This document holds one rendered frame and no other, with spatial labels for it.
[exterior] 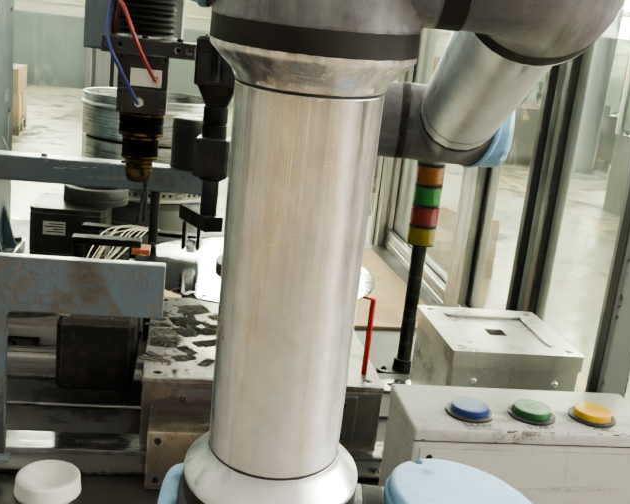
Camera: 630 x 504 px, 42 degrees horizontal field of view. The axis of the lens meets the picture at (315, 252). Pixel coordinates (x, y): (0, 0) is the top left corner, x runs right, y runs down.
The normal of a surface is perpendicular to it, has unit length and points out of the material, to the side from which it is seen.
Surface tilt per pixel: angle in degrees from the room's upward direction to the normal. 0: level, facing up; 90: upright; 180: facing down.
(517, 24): 152
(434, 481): 8
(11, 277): 90
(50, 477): 1
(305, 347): 94
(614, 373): 90
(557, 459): 90
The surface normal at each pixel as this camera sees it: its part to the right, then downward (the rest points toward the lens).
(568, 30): 0.27, 0.94
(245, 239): -0.65, 0.18
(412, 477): 0.24, -0.94
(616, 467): 0.14, 0.26
